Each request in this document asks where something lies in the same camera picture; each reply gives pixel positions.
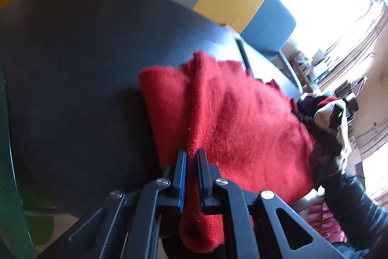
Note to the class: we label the red knitted sweater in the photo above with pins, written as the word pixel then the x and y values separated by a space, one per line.
pixel 242 131

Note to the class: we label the person's pink quilted clothing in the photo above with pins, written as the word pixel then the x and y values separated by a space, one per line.
pixel 321 219

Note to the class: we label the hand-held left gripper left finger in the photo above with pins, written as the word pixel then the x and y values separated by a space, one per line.
pixel 182 180

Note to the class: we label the green glass table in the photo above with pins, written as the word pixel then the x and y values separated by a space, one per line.
pixel 12 171

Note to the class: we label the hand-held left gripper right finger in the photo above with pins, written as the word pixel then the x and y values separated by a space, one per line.
pixel 202 177

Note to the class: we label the dark maroon cloth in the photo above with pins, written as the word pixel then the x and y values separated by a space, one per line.
pixel 312 104

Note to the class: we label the person's right forearm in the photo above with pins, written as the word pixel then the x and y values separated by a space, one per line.
pixel 354 210

